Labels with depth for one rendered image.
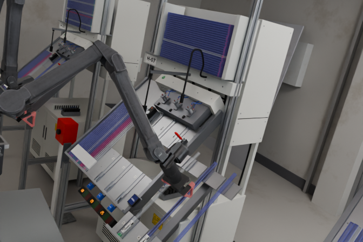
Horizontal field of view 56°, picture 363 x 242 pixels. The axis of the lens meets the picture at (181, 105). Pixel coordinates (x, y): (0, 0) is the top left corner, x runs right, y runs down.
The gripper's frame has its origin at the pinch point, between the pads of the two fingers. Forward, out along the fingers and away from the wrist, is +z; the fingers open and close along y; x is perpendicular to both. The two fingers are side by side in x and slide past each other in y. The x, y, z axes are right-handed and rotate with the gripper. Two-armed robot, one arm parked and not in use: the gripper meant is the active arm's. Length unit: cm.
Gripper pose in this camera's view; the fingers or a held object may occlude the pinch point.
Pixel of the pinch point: (182, 190)
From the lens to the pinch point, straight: 147.0
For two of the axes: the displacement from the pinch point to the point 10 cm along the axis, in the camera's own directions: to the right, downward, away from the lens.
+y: -6.8, -3.1, 6.6
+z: 3.1, 6.9, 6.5
